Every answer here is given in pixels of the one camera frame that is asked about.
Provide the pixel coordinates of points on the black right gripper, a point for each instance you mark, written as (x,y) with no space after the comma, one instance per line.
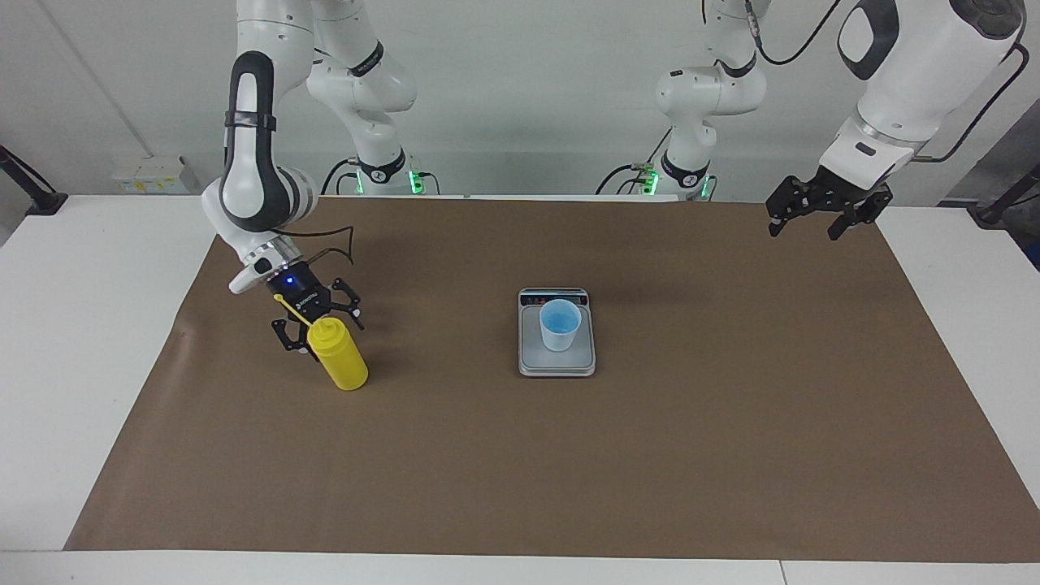
(309,294)

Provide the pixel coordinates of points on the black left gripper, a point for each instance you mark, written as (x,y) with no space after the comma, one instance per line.
(833,193)

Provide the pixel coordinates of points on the yellow squeeze bottle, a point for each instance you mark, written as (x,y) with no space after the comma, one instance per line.
(345,366)

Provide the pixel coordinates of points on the light blue paper cup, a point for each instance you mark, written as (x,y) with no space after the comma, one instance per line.
(561,333)

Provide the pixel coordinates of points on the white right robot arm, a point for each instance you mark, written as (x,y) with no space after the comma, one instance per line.
(244,162)

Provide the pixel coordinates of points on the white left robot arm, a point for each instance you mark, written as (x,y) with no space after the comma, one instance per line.
(918,73)

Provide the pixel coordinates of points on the silver digital kitchen scale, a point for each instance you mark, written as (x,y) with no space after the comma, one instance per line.
(569,366)

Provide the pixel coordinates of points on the black clamp stand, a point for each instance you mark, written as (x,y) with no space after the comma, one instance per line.
(995,213)
(41,199)

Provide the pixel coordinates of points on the brown table mat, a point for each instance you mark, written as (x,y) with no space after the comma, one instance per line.
(520,471)

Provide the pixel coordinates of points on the white wall socket box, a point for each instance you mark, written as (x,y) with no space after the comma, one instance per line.
(154,175)

